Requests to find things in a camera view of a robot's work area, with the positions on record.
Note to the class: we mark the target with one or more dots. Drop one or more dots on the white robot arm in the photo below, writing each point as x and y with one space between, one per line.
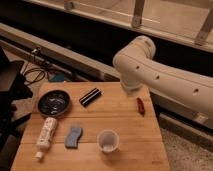
136 66

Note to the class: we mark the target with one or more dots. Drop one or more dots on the black box with white stripe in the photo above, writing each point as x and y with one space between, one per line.
90 97

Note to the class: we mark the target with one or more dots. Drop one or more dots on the red pocket knife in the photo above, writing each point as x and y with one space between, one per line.
141 108

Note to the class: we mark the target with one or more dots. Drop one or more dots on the blue object on floor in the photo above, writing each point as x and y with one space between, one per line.
58 78

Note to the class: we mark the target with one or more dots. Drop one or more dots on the translucent plastic cup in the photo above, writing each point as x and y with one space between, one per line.
108 141

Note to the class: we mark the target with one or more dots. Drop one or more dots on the dark round bowl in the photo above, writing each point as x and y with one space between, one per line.
54 103

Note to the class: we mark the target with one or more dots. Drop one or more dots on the blue sponge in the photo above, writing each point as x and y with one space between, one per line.
71 140

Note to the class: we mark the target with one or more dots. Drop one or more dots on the white tube with cap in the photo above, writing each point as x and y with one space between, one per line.
45 137

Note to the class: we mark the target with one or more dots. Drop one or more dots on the black equipment on left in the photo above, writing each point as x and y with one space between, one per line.
12 87

